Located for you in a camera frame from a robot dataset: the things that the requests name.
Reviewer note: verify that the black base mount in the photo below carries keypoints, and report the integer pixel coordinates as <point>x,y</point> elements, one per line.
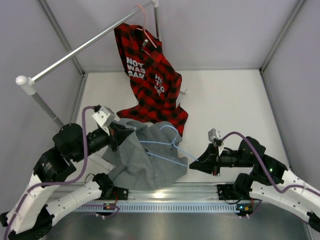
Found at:
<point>226,192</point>
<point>119,194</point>

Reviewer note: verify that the slotted grey cable duct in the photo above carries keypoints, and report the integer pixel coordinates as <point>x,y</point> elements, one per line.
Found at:
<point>166,207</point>

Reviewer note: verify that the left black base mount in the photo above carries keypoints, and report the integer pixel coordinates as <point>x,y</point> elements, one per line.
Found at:
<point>119,194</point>

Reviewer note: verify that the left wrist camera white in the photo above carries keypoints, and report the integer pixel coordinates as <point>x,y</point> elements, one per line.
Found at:
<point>103,116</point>

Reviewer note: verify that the silver clothes rack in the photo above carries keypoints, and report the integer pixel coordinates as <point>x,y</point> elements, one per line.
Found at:
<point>28,83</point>

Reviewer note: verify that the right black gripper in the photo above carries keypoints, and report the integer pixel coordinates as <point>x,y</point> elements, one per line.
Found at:
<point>209,161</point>

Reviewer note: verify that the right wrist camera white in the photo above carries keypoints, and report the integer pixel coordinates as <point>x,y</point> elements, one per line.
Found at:
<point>215,138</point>

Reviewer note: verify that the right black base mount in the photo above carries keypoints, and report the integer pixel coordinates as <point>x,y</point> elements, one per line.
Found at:
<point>226,192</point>

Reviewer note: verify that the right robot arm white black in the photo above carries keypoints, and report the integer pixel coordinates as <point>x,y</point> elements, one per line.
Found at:
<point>269,181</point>

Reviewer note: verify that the red black plaid shirt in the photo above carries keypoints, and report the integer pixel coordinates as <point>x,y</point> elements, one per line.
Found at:
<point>154,82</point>

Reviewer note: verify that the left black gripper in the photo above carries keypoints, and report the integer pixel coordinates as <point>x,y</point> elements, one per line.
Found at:
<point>117,134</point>

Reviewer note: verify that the grey button shirt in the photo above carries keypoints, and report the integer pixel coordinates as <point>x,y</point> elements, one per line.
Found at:
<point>143,171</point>

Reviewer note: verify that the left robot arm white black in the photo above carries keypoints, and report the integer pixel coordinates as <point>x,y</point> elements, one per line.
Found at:
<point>34,216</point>

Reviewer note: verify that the aluminium mounting rail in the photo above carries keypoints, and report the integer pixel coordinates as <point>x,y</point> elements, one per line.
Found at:
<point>177,192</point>

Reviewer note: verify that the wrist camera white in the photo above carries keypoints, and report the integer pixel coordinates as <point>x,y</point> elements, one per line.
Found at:
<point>215,138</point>
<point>103,116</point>

